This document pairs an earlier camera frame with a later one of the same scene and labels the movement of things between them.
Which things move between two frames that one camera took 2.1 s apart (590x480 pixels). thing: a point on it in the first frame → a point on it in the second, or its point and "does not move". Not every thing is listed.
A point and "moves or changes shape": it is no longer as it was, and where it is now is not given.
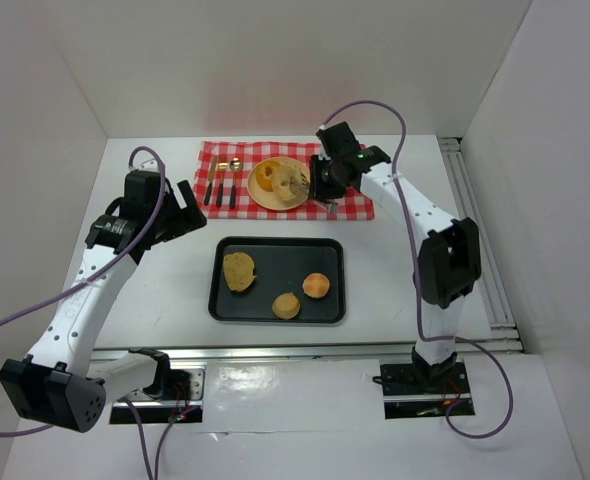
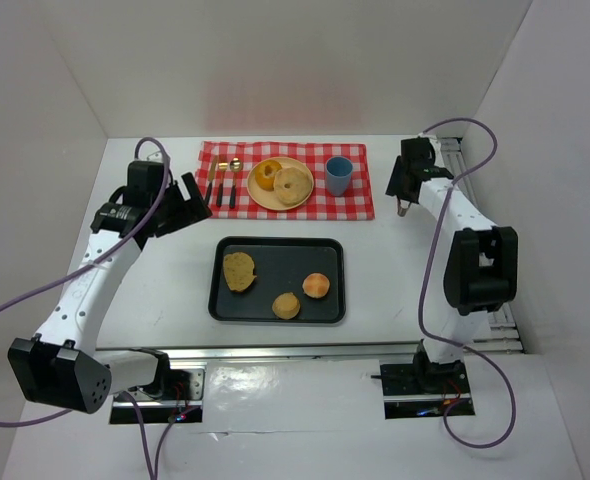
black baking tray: (281, 266) does not move
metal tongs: (331, 206) moves or changes shape
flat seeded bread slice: (238, 270) does not move
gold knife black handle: (210, 179) does not move
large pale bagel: (289, 181) does not move
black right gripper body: (316, 178) → (398, 185)
